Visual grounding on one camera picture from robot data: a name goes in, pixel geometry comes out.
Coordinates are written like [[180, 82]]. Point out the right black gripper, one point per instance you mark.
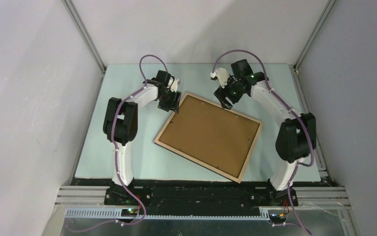
[[221, 94]]

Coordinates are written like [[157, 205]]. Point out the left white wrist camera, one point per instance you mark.
[[173, 84]]

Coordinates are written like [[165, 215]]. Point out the grey slotted cable duct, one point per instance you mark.
[[123, 213]]

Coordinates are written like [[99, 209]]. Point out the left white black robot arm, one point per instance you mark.
[[121, 119]]

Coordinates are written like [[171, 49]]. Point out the brown cardboard backing board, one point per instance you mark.
[[209, 133]]

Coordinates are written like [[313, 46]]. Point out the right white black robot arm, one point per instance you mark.
[[297, 131]]

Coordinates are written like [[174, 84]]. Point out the aluminium corner post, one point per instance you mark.
[[314, 33], [87, 39]]

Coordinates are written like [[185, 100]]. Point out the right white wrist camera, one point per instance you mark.
[[221, 75]]

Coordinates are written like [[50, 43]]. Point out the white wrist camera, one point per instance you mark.
[[221, 75], [173, 84]]

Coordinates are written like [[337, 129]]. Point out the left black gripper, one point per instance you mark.
[[173, 104]]

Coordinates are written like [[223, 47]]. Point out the right aluminium corner post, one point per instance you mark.
[[314, 33]]

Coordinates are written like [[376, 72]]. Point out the wooden picture frame with glass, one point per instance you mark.
[[240, 179]]

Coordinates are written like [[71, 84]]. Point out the aluminium front rail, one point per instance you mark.
[[307, 197]]

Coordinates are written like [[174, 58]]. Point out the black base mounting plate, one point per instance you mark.
[[208, 201]]

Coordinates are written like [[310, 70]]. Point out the left aluminium corner post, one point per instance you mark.
[[87, 39]]

